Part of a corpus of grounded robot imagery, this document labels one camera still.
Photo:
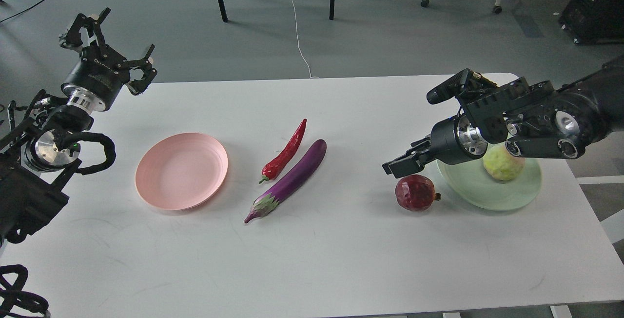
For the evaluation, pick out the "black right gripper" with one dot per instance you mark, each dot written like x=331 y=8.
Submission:
x=453 y=141

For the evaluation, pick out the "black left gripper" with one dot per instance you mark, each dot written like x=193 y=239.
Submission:
x=101 y=71

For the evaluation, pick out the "red pomegranate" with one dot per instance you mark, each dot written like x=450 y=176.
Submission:
x=416 y=193

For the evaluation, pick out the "green yellow peach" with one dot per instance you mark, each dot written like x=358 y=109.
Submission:
x=501 y=165

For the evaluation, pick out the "purple eggplant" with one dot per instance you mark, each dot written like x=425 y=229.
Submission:
x=290 y=183

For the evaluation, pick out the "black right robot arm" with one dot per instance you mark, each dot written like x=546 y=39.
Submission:
x=530 y=121

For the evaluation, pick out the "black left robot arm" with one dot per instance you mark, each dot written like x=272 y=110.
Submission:
x=50 y=140

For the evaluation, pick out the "green plate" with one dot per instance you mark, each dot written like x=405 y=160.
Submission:
x=473 y=184

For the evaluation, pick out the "pink plate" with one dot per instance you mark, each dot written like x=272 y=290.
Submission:
x=182 y=171

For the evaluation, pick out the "red chili pepper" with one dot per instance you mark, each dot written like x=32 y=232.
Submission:
x=273 y=168

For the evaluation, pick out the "black equipment case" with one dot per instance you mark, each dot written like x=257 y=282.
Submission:
x=594 y=21

